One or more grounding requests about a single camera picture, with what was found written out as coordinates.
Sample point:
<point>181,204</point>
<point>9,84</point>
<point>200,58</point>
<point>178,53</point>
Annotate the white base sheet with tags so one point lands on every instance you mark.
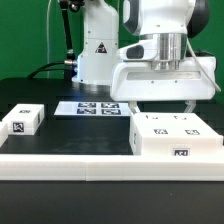
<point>74,108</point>

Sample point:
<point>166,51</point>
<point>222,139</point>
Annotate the white U-shaped fence frame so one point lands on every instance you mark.
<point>81,150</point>

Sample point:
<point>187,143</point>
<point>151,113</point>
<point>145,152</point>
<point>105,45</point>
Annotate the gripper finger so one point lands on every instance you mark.
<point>190,106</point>
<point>133,107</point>

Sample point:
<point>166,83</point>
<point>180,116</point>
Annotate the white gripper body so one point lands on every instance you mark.
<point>136,81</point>

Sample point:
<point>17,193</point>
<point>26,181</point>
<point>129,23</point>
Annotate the white door panel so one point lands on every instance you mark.
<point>150,125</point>
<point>188,125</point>

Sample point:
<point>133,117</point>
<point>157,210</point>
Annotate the small white box with tag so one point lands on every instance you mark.
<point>24,119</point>

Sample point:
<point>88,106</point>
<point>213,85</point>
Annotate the white cabinet body box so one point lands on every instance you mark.
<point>172,145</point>

